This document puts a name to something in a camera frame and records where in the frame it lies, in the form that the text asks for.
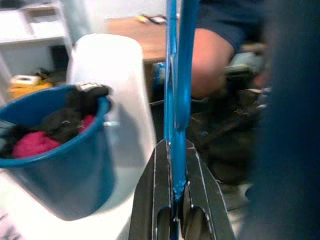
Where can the red pink cloth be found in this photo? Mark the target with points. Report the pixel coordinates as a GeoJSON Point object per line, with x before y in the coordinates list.
{"type": "Point", "coordinates": [32, 145]}

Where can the person in navy shorts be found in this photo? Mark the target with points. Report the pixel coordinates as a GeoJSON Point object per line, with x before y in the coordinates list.
{"type": "Point", "coordinates": [210, 62]}

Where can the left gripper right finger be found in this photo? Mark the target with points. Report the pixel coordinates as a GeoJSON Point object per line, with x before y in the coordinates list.
{"type": "Point", "coordinates": [202, 200]}

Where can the blue hanger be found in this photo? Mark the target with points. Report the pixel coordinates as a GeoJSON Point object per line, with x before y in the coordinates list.
{"type": "Point", "coordinates": [185, 75]}

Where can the wooden table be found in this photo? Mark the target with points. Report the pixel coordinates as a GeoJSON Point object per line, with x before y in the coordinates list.
{"type": "Point", "coordinates": [150, 37]}

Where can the white plastic chair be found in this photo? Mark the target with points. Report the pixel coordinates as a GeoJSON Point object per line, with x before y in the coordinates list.
{"type": "Point", "coordinates": [120, 75]}

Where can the white shelf unit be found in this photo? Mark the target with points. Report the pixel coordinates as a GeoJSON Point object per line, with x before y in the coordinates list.
{"type": "Point", "coordinates": [32, 37]}

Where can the yellow box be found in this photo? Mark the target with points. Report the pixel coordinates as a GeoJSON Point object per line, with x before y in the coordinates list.
{"type": "Point", "coordinates": [22, 90]}

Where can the small yellow object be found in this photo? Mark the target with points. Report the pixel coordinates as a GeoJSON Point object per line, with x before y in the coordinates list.
{"type": "Point", "coordinates": [143, 19]}

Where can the black garment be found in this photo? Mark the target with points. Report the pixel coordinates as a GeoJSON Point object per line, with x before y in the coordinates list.
{"type": "Point", "coordinates": [62, 122]}

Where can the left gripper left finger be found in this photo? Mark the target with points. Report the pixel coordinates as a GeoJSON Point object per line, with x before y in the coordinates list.
{"type": "Point", "coordinates": [150, 200]}

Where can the blue plastic bucket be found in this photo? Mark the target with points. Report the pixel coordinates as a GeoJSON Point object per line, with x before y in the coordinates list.
{"type": "Point", "coordinates": [70, 175]}

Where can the small white device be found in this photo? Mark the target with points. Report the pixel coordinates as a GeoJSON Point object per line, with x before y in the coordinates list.
{"type": "Point", "coordinates": [23, 78]}

